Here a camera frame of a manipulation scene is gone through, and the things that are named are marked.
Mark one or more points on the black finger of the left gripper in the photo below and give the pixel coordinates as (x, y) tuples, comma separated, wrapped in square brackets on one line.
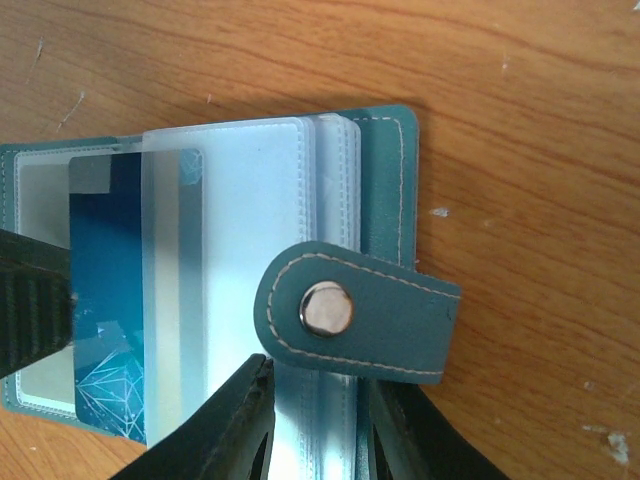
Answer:
[(36, 301)]

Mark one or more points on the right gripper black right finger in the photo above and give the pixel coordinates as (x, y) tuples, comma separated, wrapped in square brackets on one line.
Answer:
[(409, 438)]

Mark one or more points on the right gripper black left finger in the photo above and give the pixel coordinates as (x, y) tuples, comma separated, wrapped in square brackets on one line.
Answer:
[(229, 437)]

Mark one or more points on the blue VIP credit card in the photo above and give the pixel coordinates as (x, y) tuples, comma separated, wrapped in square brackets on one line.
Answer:
[(136, 265)]

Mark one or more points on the blue card holder wallet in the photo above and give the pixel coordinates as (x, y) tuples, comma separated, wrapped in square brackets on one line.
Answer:
[(309, 251)]

